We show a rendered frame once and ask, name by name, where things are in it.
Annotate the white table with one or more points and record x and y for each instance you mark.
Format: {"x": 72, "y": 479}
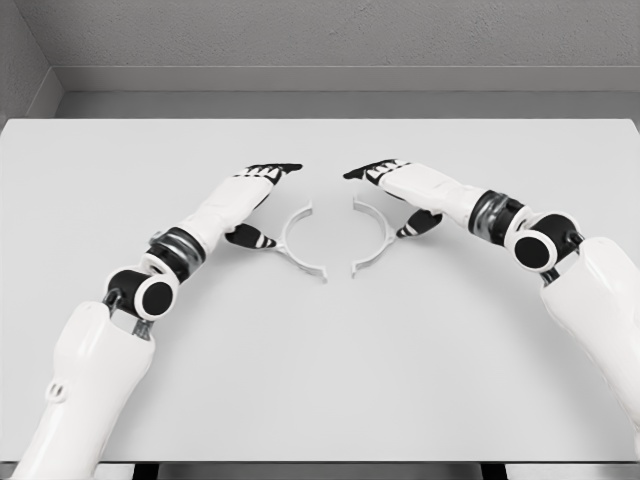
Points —
{"x": 320, "y": 300}

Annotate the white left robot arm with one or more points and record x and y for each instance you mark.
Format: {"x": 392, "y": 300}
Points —
{"x": 105, "y": 345}

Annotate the white pipe clamp half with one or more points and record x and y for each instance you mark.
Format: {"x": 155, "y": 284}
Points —
{"x": 295, "y": 247}
{"x": 377, "y": 240}

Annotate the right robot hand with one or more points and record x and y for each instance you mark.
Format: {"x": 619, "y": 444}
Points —
{"x": 415, "y": 187}

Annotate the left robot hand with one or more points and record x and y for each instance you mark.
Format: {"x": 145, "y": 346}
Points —
{"x": 245, "y": 192}

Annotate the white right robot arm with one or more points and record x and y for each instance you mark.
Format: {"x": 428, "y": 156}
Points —
{"x": 565, "y": 285}

